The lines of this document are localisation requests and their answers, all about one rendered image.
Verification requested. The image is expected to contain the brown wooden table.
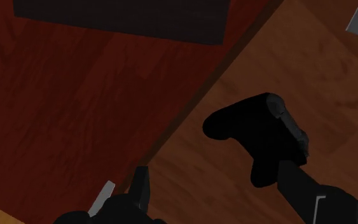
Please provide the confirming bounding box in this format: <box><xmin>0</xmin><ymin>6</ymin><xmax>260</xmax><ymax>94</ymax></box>
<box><xmin>116</xmin><ymin>0</ymin><xmax>358</xmax><ymax>224</ymax></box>

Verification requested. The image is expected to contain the black game controller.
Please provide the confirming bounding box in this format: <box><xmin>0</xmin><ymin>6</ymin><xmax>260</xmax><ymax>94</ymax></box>
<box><xmin>202</xmin><ymin>92</ymin><xmax>310</xmax><ymax>189</ymax></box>

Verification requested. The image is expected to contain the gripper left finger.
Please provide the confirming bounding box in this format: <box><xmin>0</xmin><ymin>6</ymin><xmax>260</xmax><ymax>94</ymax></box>
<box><xmin>53</xmin><ymin>165</ymin><xmax>167</xmax><ymax>224</ymax></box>

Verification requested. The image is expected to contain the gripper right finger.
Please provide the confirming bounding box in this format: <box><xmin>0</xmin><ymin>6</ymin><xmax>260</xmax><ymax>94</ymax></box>
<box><xmin>277</xmin><ymin>159</ymin><xmax>358</xmax><ymax>224</ymax></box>

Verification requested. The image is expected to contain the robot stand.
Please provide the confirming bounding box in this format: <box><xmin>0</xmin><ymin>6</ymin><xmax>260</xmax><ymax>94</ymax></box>
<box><xmin>12</xmin><ymin>0</ymin><xmax>231</xmax><ymax>46</ymax></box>

